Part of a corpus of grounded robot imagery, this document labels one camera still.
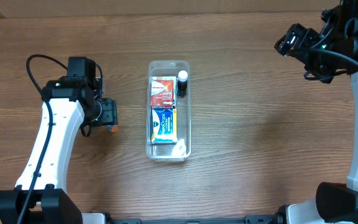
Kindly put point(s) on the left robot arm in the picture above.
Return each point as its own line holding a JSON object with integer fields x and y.
{"x": 72, "y": 104}

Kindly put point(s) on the red medicine box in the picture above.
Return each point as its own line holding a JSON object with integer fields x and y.
{"x": 162, "y": 94}

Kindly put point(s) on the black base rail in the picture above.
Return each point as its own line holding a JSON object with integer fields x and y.
{"x": 248, "y": 219}

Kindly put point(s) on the black bottle white cap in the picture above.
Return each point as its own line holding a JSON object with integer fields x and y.
{"x": 182, "y": 83}

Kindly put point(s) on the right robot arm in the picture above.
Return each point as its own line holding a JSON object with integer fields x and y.
{"x": 327, "y": 54}

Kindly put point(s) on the blue yellow Vicks VapoDrops box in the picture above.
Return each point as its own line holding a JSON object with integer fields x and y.
{"x": 164, "y": 126}

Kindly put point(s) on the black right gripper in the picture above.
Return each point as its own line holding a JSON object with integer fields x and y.
{"x": 295, "y": 40}

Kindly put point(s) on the clear plastic container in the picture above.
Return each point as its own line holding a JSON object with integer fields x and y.
{"x": 181, "y": 149}

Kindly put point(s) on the orange bottle white cap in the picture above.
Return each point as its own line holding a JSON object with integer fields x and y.
{"x": 113, "y": 128}

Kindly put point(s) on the white blue Hansaplast box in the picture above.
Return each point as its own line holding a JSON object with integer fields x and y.
{"x": 164, "y": 78}

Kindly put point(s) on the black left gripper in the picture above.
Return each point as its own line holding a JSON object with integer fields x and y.
{"x": 109, "y": 111}

